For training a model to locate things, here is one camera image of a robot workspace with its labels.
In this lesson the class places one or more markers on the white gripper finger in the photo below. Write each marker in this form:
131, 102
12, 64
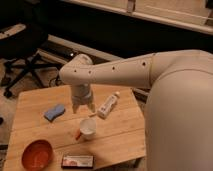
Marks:
75, 108
91, 106

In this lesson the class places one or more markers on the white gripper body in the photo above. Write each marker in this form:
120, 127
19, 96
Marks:
81, 94

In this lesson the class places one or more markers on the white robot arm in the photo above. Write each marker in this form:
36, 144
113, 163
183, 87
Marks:
179, 107

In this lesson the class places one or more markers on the orange ceramic bowl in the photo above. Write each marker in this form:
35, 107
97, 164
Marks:
37, 155

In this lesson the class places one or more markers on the white tube bottle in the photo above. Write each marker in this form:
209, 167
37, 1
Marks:
106, 107

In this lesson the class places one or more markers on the blue sponge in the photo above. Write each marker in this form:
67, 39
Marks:
54, 112

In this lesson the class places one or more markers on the orange carrot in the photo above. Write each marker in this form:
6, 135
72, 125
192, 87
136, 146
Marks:
78, 135

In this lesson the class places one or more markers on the wooden table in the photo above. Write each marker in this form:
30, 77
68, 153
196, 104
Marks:
119, 137

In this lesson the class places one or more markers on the small flat box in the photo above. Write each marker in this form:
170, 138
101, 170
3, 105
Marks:
77, 161

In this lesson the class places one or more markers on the black office chair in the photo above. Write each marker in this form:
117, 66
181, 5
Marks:
20, 38

